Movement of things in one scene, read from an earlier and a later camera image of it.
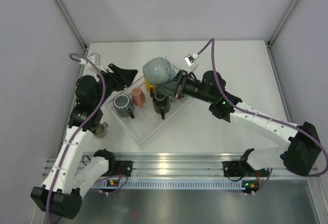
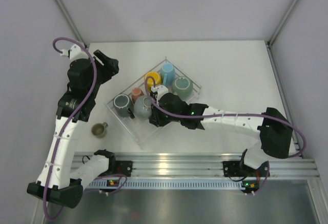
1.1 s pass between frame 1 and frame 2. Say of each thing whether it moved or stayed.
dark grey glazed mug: moved
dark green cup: stayed
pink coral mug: stayed
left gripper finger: moved
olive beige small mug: stayed
